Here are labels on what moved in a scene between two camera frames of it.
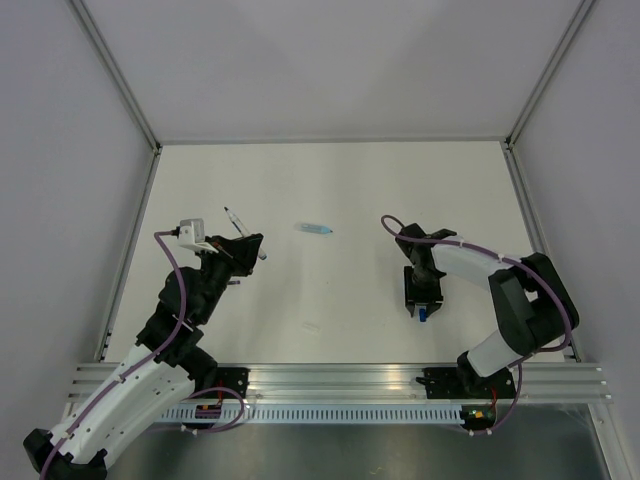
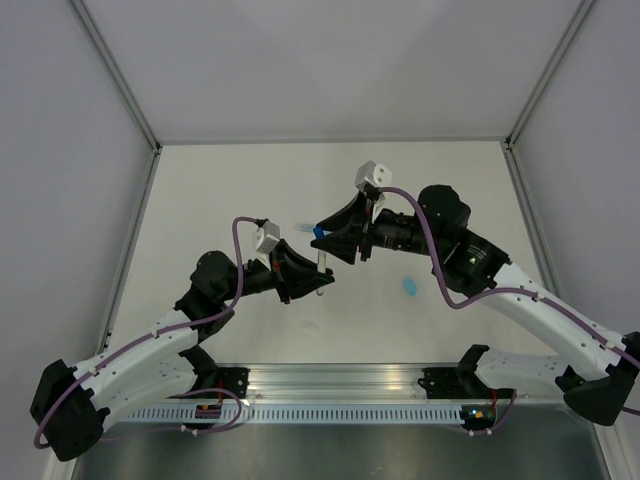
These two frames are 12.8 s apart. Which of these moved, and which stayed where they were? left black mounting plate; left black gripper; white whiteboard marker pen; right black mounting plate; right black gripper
Moved: right black gripper; left black gripper; white whiteboard marker pen
Stayed: left black mounting plate; right black mounting plate
